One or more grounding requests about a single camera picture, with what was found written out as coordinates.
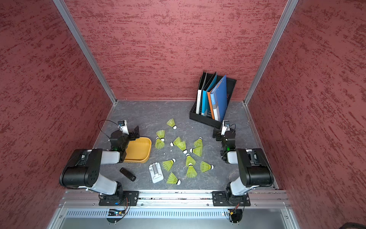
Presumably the yellow plastic storage box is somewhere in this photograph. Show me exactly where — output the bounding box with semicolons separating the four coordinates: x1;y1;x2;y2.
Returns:
124;137;152;164

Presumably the yellow shuttlecock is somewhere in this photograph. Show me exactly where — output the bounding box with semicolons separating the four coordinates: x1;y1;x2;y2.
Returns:
193;137;203;148
200;161;214;173
155;137;165;149
190;147;203;157
176;141;187;154
186;154;196;167
166;172;181;185
166;118;177;129
156;130;165;142
186;163;197;178
170;137;182;147
163;158;176;171

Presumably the yellow shuttlecock top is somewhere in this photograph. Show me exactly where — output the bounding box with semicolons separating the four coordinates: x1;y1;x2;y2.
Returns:
166;118;177;129

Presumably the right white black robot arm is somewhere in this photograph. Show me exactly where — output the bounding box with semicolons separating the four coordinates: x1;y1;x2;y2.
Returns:
213;127;274;205

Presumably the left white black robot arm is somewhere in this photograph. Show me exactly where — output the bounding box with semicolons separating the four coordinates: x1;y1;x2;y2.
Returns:
59;127;140;200

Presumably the blue folder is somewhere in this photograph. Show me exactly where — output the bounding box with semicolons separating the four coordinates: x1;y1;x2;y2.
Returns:
210;75;227;122

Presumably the teal folder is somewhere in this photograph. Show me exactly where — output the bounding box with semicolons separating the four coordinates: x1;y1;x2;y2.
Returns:
201;72;217;116

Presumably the orange folder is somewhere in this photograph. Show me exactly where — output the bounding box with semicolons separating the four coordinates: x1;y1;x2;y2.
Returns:
207;85;219;121

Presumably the white phone stand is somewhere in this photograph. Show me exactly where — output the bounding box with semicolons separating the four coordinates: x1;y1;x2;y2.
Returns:
149;162;164;184

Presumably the white folder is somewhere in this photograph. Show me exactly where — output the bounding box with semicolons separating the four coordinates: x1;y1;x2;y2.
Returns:
195;71;207;115

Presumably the black file rack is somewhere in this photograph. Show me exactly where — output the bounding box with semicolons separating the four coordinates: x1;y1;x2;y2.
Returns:
189;72;236;129

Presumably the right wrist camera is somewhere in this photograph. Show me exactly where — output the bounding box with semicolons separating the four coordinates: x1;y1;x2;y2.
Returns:
221;120;230;135

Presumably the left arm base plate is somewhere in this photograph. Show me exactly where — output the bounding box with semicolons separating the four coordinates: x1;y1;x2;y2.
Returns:
99;191;140;207

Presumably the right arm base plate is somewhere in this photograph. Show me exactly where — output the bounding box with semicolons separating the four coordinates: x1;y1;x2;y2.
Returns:
212;191;251;207

